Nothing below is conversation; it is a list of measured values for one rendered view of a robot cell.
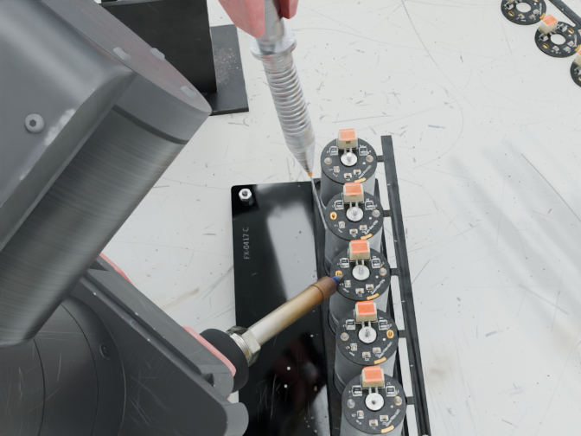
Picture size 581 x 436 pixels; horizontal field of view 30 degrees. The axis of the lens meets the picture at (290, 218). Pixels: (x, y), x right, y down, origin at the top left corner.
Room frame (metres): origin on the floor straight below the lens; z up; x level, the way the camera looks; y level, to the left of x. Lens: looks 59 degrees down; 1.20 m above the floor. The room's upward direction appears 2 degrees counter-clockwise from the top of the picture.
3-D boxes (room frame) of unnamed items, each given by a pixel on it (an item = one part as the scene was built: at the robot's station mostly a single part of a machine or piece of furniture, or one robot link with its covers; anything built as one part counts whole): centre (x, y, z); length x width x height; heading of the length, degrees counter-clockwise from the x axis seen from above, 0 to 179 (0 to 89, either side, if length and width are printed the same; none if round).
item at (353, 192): (0.25, -0.03, 0.82); 0.01 x 0.01 x 0.01; 2
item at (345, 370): (0.18, -0.03, 0.79); 0.02 x 0.02 x 0.05
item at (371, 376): (0.16, -0.03, 0.82); 0.01 x 0.01 x 0.01; 2
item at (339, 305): (0.21, -0.03, 0.79); 0.02 x 0.02 x 0.05
